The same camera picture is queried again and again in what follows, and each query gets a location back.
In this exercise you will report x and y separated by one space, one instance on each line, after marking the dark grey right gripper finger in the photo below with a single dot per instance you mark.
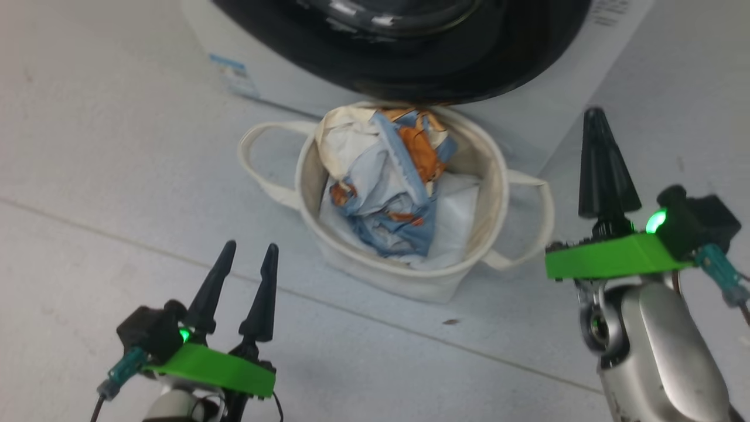
595 176
620 187

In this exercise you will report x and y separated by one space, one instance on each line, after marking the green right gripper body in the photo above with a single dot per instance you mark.
615 258

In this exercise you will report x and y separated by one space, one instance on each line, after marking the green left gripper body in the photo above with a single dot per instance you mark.
217 369

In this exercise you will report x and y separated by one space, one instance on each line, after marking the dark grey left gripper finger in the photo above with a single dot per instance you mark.
263 299
214 293

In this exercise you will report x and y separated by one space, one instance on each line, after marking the blue cartoon print garment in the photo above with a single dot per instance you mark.
398 228

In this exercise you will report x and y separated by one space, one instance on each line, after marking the black round washing machine door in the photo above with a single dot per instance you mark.
469 58

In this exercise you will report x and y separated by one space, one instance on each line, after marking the beige garment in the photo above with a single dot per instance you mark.
340 132

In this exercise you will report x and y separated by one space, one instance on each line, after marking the white cloth basket liner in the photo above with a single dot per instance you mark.
457 217

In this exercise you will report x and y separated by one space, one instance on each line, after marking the cream fabric laundry basket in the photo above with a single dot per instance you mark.
410 281

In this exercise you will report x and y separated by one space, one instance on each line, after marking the white washing machine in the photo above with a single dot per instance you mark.
281 85

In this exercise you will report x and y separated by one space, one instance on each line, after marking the printed text sticker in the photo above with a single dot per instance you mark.
609 13

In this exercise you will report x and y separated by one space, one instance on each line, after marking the blue energy label sticker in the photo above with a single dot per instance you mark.
234 76

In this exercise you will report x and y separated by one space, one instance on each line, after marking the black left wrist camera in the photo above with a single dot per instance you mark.
146 331

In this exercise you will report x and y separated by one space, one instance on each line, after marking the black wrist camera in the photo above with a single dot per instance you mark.
697 225
146 331

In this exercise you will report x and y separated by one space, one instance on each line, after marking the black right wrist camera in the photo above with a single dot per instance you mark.
697 225

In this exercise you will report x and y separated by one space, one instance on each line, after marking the teal right camera connector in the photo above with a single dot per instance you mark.
718 269

